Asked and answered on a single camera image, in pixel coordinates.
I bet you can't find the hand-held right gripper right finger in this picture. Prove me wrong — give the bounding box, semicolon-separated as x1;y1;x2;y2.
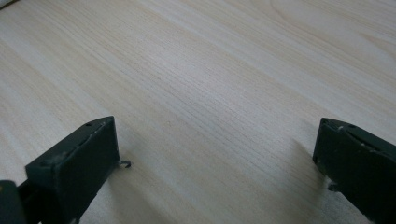
312;117;396;224

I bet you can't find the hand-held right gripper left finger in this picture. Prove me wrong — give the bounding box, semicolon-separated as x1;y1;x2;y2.
18;116;132;224

